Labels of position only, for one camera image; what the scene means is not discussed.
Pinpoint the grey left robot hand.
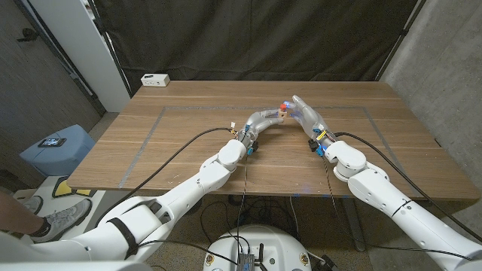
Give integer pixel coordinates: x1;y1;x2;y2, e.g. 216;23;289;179
239;108;285;148

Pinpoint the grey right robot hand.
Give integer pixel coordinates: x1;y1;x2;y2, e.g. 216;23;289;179
282;94;338;146

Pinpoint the black backdrop curtain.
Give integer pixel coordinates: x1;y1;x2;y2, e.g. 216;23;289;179
92;0;429;95

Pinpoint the white power strip box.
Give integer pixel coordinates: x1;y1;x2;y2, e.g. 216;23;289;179
140;73;171;88

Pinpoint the grey table leg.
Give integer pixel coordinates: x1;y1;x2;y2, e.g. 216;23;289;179
340;197;367;252

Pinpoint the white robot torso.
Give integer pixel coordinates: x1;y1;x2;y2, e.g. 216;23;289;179
203;224;313;271

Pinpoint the black backdrop stand pole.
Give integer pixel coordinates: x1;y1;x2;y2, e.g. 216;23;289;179
376;0;429;82
86;0;133;98

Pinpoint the grey module on torso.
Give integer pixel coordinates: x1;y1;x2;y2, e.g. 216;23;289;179
236;252;256;271

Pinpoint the white floor platform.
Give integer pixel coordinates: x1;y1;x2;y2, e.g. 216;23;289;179
13;175;133;242

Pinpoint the white pillar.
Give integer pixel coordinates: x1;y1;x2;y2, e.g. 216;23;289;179
28;0;131;113

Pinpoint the blue stool with phone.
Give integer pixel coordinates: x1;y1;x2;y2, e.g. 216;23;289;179
18;123;97;178

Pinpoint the yellow black floor pedal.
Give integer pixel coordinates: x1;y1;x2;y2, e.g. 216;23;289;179
51;175;97;199

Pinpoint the black smartphone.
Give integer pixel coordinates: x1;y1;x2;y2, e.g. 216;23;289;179
37;137;68;148

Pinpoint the grey black sneaker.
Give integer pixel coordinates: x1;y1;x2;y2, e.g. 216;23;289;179
20;195;44;215
29;198;93;244

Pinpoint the person's bare leg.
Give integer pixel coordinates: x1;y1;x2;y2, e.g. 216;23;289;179
0;190;42;236

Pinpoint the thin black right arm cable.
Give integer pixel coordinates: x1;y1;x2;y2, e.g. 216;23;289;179
322;156;474;261

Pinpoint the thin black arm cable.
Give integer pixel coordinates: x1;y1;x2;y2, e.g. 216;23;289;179
135;154;249;266
322;156;474;261

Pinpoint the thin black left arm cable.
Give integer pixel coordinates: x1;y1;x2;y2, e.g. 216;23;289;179
135;154;249;266

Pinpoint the black floor cable tangle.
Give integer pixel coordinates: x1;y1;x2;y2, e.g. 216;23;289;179
199;193;298;245

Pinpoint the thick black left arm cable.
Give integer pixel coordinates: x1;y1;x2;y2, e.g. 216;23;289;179
96;127;235;227

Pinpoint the black door handle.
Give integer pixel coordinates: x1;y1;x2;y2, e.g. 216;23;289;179
17;28;41;42

